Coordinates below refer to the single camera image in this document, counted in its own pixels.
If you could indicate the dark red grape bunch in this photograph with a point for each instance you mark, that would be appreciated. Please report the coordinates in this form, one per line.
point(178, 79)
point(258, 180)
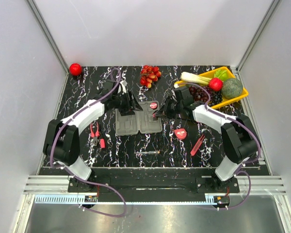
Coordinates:
point(200, 95)

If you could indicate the black grape bunch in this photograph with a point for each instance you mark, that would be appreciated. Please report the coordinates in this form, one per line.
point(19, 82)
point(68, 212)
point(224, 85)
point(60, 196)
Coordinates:
point(215, 98)

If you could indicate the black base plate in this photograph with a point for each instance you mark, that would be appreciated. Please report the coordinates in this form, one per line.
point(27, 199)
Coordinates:
point(150, 187)

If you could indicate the red apple in tray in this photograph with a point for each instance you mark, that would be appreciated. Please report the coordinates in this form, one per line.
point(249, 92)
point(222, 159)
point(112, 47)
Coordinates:
point(215, 84)

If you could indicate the grey plastic tool case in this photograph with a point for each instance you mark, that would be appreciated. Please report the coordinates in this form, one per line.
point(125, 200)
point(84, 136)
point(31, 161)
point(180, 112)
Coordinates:
point(138, 123)

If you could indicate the green leafy vegetable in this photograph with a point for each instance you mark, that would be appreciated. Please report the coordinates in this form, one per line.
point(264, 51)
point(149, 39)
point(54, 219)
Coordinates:
point(221, 74)

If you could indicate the yellow plastic tray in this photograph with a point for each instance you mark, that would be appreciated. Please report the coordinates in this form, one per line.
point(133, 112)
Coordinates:
point(210, 74)

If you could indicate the red hex key set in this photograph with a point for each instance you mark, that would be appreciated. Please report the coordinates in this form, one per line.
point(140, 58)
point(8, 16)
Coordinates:
point(154, 118)

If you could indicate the white green leek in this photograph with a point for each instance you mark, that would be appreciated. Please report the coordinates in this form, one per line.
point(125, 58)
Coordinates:
point(193, 78)

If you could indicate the red tape measure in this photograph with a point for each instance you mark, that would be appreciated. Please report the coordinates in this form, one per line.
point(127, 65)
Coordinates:
point(180, 133)

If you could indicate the green cantaloupe melon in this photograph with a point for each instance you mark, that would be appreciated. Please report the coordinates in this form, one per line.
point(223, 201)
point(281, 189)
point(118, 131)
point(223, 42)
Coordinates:
point(232, 88)

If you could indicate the red apple in corner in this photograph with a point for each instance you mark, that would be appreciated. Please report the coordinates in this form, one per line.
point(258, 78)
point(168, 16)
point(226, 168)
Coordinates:
point(75, 69)

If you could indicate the red handled pliers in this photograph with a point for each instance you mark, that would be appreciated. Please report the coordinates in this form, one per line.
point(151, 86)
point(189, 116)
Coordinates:
point(95, 134)

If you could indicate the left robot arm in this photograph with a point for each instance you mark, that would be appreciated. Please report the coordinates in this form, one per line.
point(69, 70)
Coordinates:
point(62, 141)

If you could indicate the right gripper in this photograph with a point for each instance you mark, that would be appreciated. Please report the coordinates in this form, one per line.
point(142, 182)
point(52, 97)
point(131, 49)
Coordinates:
point(164, 110)

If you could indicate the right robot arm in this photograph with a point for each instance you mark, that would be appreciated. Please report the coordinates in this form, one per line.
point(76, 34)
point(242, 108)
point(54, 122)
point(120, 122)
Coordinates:
point(240, 141)

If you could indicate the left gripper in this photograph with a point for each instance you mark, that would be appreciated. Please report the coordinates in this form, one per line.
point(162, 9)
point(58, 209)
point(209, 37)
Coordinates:
point(131, 106)

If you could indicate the red utility knife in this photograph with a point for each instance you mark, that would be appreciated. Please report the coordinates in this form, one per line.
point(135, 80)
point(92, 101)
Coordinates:
point(197, 145)

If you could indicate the clear test pen screwdriver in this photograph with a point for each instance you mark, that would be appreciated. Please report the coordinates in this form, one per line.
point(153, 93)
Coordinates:
point(148, 152)

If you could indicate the red cherry bunch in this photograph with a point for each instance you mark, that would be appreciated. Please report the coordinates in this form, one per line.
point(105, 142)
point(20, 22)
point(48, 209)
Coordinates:
point(149, 75)

